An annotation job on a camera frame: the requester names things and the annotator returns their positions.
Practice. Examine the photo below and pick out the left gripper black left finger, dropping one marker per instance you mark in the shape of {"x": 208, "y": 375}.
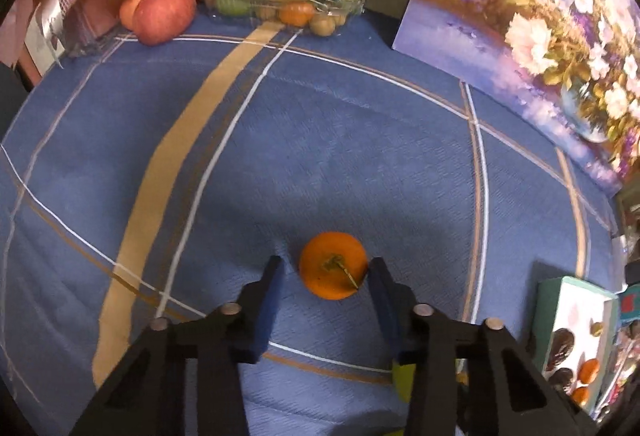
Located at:
{"x": 145, "y": 394}

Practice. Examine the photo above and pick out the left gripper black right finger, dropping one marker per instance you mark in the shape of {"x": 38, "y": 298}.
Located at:
{"x": 471, "y": 378}

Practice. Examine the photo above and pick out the dark dried date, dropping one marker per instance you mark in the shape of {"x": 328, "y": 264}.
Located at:
{"x": 562, "y": 344}
{"x": 562, "y": 379}

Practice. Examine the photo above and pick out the orange mandarin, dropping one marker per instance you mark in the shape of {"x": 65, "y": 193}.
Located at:
{"x": 580, "y": 396}

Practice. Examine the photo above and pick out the green jujube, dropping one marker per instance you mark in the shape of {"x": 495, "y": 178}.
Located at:
{"x": 402, "y": 377}

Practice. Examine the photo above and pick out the small orange with stem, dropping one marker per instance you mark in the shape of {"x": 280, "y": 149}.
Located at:
{"x": 333, "y": 265}

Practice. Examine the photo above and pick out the tan longan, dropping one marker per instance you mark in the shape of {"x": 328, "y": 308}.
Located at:
{"x": 596, "y": 329}

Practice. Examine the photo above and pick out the white tray with teal rim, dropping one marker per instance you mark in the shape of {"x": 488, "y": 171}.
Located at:
{"x": 574, "y": 304}

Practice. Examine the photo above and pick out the teal toy box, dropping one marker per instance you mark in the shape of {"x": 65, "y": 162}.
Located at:
{"x": 630, "y": 310}

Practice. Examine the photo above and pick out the blue plaid tablecloth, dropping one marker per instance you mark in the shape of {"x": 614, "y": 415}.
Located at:
{"x": 165, "y": 177}

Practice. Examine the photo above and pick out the floral still life painting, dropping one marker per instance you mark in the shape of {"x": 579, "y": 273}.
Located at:
{"x": 568, "y": 67}

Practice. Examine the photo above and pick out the red apple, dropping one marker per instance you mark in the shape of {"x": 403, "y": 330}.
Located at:
{"x": 157, "y": 21}

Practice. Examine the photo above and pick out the clear plastic fruit tray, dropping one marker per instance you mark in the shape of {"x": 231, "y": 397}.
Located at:
{"x": 322, "y": 18}

